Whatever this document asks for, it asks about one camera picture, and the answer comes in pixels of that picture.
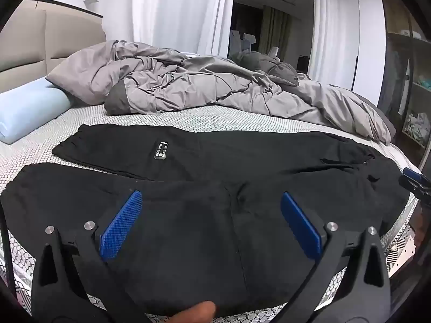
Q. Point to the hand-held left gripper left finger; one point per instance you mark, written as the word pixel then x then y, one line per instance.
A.
pixel 121 225

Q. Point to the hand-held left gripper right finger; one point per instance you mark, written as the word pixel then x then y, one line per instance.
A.
pixel 301 225

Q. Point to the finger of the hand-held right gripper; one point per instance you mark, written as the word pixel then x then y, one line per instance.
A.
pixel 413 176

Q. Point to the black pants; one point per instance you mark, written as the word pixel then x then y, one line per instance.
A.
pixel 202 161

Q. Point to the person's left hand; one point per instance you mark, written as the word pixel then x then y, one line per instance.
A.
pixel 195 313

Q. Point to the wooden shelf unit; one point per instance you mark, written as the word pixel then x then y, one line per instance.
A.
pixel 397 74

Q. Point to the bed with honeycomb patterned sheet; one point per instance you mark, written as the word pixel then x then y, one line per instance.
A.
pixel 208 119

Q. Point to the light blue pillow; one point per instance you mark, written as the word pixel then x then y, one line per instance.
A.
pixel 27 107

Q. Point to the white curtain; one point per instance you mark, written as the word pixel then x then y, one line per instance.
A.
pixel 333 40
pixel 175 10

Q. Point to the grey quilted duvet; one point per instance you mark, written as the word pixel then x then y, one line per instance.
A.
pixel 202 84

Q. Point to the dark grey quilted cushion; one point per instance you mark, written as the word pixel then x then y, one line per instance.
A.
pixel 266 65

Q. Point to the cardboard box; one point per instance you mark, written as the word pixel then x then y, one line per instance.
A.
pixel 244 40

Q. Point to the olive curtain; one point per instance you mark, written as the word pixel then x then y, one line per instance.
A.
pixel 274 30

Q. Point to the beige padded headboard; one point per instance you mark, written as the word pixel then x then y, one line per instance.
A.
pixel 33 47

